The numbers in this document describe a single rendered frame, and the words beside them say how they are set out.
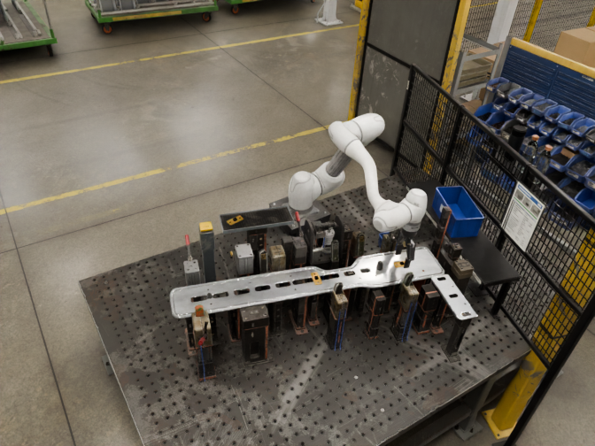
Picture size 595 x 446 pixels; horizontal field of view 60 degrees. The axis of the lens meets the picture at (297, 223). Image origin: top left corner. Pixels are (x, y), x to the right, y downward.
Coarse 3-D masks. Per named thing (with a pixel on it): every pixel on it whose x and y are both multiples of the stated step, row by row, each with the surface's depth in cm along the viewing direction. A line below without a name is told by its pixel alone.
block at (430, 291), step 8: (424, 288) 255; (432, 288) 255; (424, 296) 254; (432, 296) 251; (424, 304) 256; (432, 304) 255; (416, 312) 266; (424, 312) 259; (432, 312) 261; (416, 320) 267; (424, 320) 262; (416, 328) 268; (424, 328) 267
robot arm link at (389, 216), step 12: (348, 144) 260; (360, 144) 260; (348, 156) 264; (360, 156) 257; (372, 168) 251; (372, 180) 246; (372, 192) 241; (372, 204) 239; (384, 204) 233; (396, 204) 233; (384, 216) 228; (396, 216) 229; (408, 216) 233; (384, 228) 229; (396, 228) 232
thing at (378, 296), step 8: (376, 296) 248; (384, 296) 248; (376, 304) 248; (376, 312) 251; (368, 320) 263; (376, 320) 257; (368, 328) 263; (376, 328) 260; (368, 336) 264; (376, 336) 264
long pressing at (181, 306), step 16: (368, 256) 268; (384, 256) 270; (400, 256) 270; (416, 256) 271; (432, 256) 272; (288, 272) 257; (304, 272) 257; (320, 272) 258; (336, 272) 258; (384, 272) 260; (400, 272) 261; (416, 272) 261; (432, 272) 262; (176, 288) 244; (192, 288) 245; (208, 288) 245; (224, 288) 246; (240, 288) 246; (272, 288) 247; (288, 288) 248; (304, 288) 248; (320, 288) 249; (176, 304) 236; (192, 304) 237; (208, 304) 237; (224, 304) 238; (240, 304) 239; (256, 304) 240
